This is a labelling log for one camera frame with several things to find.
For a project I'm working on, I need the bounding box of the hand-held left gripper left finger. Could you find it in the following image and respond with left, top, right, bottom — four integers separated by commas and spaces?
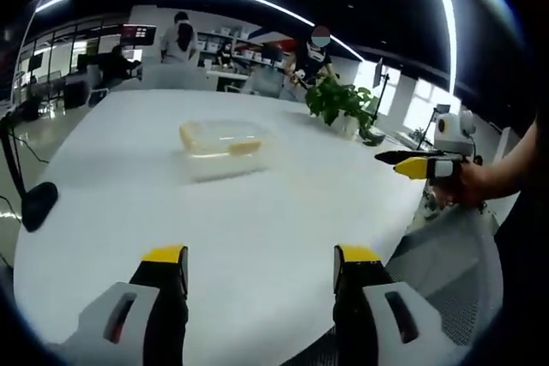
46, 244, 190, 366

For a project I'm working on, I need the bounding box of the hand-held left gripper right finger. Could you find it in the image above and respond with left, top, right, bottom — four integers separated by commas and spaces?
333, 244, 467, 366

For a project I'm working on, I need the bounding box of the clear box with yellow buckle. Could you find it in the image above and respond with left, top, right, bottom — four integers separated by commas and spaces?
178, 118, 282, 183

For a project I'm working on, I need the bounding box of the person's right hand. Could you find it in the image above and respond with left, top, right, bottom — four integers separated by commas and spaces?
439, 159, 490, 208

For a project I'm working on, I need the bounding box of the small screen on tripod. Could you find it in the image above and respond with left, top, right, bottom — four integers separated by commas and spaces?
411, 104, 451, 151

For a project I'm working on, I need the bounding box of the black monitor on stand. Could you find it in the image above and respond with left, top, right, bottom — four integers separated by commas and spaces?
359, 57, 390, 147

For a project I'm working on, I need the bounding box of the green potted plant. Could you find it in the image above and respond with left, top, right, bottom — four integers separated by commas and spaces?
305, 75, 381, 140

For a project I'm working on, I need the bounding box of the grey mesh office chair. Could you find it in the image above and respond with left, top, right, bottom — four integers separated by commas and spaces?
295, 194, 505, 366

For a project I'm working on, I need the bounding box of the black floor stand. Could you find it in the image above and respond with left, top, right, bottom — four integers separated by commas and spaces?
0, 112, 59, 233

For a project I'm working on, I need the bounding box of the white storage shelf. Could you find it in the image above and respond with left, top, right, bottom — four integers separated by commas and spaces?
196, 27, 297, 63

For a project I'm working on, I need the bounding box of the white partition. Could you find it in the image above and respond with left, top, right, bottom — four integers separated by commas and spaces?
141, 64, 209, 92

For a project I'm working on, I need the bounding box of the wall screen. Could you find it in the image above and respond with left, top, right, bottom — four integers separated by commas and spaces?
122, 25, 155, 46

